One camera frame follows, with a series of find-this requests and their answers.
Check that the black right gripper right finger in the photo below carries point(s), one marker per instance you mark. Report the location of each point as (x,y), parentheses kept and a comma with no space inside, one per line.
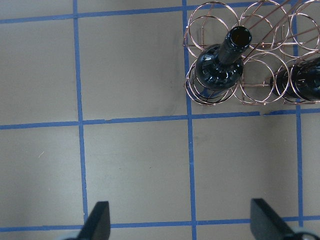
(266,224)

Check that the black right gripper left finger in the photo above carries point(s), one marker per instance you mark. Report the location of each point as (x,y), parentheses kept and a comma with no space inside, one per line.
(98,225)

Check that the dark wine bottle in basket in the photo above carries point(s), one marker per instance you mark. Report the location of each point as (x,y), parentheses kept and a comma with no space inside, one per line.
(220,66)

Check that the copper wire wine basket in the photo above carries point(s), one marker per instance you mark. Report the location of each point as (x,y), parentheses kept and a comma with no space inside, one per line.
(284,33)

